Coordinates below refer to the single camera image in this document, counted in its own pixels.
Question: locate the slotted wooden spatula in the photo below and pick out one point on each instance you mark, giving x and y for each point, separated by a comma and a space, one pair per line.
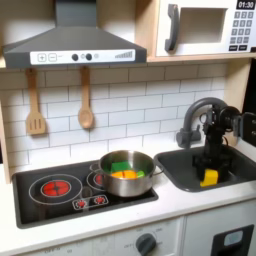
35, 120

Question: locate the grey extractor hood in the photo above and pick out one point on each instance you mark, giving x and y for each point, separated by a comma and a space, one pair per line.
75, 43

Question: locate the light wooden shelf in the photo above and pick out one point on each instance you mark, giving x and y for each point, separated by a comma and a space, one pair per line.
200, 58

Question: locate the black toy stove top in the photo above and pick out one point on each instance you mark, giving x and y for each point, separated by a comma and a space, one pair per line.
33, 213

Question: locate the orange toy carrot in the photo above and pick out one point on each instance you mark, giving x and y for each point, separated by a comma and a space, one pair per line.
128, 174

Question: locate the steel pot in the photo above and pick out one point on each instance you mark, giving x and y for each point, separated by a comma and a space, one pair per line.
128, 186

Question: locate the black cabinet door panel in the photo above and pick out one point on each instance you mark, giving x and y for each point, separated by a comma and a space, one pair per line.
231, 241

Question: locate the white toy microwave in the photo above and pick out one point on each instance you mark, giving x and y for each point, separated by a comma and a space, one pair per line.
203, 30

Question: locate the wooden spoon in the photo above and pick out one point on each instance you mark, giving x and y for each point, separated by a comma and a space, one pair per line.
86, 115

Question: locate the yellow toy block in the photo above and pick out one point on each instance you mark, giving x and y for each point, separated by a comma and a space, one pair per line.
209, 178

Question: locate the grey oven knob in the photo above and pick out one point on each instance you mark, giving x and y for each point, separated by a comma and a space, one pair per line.
145, 244

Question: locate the dark grey sink basin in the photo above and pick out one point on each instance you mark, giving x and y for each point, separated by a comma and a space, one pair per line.
180, 173

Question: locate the green toy block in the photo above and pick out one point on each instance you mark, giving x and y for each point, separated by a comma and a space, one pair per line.
120, 166

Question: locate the dark grey tap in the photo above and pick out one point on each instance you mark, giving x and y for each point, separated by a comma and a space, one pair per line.
193, 113

